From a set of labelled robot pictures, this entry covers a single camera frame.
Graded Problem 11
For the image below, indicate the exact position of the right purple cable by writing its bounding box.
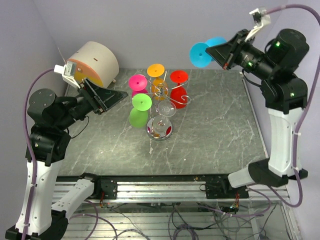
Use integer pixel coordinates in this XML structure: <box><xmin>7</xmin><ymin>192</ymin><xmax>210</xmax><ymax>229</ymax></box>
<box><xmin>249</xmin><ymin>3</ymin><xmax>320</xmax><ymax>208</ymax></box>

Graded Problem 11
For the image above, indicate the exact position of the green plastic wine glass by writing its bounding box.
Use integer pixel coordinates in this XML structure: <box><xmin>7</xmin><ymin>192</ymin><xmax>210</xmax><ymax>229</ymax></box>
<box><xmin>129</xmin><ymin>93</ymin><xmax>152</xmax><ymax>128</ymax></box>

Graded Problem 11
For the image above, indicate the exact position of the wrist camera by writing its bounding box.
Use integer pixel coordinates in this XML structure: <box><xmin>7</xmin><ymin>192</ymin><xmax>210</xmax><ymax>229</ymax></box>
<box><xmin>244</xmin><ymin>8</ymin><xmax>271</xmax><ymax>42</ymax></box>
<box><xmin>53</xmin><ymin>61</ymin><xmax>82</xmax><ymax>90</ymax></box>

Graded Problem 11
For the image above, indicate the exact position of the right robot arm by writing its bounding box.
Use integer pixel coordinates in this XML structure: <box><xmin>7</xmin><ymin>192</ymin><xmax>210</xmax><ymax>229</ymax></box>
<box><xmin>205</xmin><ymin>28</ymin><xmax>310</xmax><ymax>198</ymax></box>

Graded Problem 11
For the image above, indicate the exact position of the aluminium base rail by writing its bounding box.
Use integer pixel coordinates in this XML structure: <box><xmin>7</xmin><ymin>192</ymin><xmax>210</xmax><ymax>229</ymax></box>
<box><xmin>52</xmin><ymin>174</ymin><xmax>291</xmax><ymax>203</ymax></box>

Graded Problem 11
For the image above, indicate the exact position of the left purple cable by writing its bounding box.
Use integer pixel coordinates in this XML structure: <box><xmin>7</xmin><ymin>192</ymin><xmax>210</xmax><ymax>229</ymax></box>
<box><xmin>21</xmin><ymin>68</ymin><xmax>57</xmax><ymax>240</ymax></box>

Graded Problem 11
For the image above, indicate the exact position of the clear wine glass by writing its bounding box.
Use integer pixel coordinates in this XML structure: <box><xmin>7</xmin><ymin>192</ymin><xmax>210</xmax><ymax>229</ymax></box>
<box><xmin>152</xmin><ymin>100</ymin><xmax>177</xmax><ymax>139</ymax></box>

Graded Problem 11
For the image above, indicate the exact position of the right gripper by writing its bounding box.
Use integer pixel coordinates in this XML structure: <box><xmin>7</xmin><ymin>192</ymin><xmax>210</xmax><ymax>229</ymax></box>
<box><xmin>205</xmin><ymin>28</ymin><xmax>278</xmax><ymax>81</ymax></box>

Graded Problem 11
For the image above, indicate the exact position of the purple cable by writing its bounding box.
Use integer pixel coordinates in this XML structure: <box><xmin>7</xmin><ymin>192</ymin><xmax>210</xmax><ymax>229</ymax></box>
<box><xmin>249</xmin><ymin>3</ymin><xmax>320</xmax><ymax>208</ymax></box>
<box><xmin>21</xmin><ymin>68</ymin><xmax>57</xmax><ymax>240</ymax></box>

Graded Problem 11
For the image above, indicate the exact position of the red plastic wine glass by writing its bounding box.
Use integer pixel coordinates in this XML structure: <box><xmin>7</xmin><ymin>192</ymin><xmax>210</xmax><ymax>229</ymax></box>
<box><xmin>170</xmin><ymin>70</ymin><xmax>189</xmax><ymax>109</ymax></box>

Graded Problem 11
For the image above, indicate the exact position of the floor cable bundle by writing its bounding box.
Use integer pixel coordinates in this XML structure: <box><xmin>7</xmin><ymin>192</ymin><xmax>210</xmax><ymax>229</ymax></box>
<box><xmin>74</xmin><ymin>199</ymin><xmax>281</xmax><ymax>240</ymax></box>

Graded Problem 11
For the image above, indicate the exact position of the blue plastic wine glass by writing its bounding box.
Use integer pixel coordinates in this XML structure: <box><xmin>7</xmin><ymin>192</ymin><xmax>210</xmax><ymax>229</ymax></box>
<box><xmin>189</xmin><ymin>36</ymin><xmax>227</xmax><ymax>68</ymax></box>

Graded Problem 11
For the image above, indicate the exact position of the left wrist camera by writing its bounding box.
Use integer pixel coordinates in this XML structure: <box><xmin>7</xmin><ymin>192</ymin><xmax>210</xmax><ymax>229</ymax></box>
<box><xmin>53</xmin><ymin>61</ymin><xmax>82</xmax><ymax>90</ymax></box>

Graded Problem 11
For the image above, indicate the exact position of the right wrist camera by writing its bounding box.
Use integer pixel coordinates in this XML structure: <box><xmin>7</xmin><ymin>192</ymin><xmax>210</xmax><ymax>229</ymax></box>
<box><xmin>244</xmin><ymin>8</ymin><xmax>271</xmax><ymax>42</ymax></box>

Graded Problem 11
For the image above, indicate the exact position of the pink plastic wine glass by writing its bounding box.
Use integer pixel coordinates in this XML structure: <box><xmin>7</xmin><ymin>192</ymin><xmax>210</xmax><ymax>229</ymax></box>
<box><xmin>128</xmin><ymin>74</ymin><xmax>148</xmax><ymax>98</ymax></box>

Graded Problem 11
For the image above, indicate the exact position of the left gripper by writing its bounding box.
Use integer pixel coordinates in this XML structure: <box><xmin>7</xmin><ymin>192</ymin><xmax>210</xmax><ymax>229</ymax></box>
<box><xmin>56</xmin><ymin>75</ymin><xmax>129</xmax><ymax>129</ymax></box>

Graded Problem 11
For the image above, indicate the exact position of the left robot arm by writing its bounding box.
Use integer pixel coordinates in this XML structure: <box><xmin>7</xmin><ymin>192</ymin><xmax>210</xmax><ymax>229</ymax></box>
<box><xmin>5</xmin><ymin>78</ymin><xmax>128</xmax><ymax>240</ymax></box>

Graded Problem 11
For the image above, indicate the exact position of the chrome wine glass rack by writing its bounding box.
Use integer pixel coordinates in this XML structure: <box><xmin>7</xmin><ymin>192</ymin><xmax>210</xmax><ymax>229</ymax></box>
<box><xmin>146</xmin><ymin>70</ymin><xmax>191</xmax><ymax>141</ymax></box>

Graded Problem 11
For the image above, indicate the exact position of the orange plastic wine glass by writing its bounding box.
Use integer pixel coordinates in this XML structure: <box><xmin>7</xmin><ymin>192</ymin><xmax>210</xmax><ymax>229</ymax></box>
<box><xmin>147</xmin><ymin>63</ymin><xmax>169</xmax><ymax>101</ymax></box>

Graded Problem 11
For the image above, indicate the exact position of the round mini drawer cabinet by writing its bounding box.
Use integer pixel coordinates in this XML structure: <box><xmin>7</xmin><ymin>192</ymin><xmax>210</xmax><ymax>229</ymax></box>
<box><xmin>66</xmin><ymin>41</ymin><xmax>119</xmax><ymax>88</ymax></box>

